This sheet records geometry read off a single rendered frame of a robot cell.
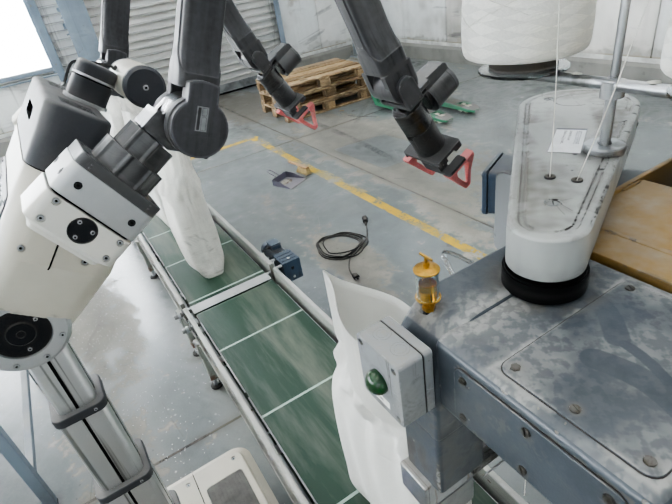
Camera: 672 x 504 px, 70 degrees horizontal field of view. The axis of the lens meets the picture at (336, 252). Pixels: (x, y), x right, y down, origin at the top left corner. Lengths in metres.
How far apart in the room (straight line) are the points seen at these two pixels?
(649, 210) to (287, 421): 1.30
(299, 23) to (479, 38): 8.21
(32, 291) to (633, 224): 0.90
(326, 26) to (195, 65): 8.47
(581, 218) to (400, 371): 0.24
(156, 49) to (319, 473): 7.07
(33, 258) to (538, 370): 0.71
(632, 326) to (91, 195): 0.62
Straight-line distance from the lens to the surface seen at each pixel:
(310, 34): 8.98
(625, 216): 0.75
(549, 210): 0.57
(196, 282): 2.54
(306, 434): 1.68
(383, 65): 0.82
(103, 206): 0.68
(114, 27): 1.27
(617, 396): 0.49
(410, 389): 0.52
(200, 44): 0.69
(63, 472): 2.53
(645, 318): 0.57
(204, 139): 0.68
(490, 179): 0.94
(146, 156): 0.68
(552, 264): 0.53
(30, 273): 0.89
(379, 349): 0.52
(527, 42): 0.68
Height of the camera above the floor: 1.69
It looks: 32 degrees down
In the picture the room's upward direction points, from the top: 10 degrees counter-clockwise
